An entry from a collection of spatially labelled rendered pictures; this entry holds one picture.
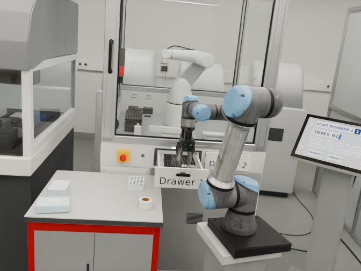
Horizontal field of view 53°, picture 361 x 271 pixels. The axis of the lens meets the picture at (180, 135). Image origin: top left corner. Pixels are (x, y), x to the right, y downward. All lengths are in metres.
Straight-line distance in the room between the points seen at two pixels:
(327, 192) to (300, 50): 3.44
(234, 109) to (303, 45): 4.32
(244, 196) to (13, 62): 1.27
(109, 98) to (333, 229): 1.56
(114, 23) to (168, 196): 1.09
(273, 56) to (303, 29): 3.36
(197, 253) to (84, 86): 3.60
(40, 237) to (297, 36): 4.54
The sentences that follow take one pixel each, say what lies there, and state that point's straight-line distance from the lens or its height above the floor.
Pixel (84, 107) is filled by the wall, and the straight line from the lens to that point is 5.57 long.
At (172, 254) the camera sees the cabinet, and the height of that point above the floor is 0.20.
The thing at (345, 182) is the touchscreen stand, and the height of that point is 0.85.
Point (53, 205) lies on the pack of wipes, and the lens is 1.75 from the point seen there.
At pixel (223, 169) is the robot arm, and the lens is 1.41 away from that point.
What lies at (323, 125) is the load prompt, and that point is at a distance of 2.35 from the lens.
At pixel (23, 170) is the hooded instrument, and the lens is 2.08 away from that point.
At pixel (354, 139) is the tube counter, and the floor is 1.11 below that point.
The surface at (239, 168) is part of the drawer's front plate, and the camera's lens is 2.28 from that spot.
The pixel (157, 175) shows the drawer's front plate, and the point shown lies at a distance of 1.88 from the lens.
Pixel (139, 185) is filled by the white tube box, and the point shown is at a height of 0.79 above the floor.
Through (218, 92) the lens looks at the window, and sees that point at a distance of 2.17.
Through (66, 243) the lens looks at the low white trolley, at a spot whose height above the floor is 0.62.
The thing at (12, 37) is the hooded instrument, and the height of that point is 1.51.
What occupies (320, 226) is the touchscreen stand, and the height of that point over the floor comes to 0.53.
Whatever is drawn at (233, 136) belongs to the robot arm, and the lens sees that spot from 1.34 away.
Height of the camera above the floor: 1.57
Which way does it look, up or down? 15 degrees down
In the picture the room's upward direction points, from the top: 5 degrees clockwise
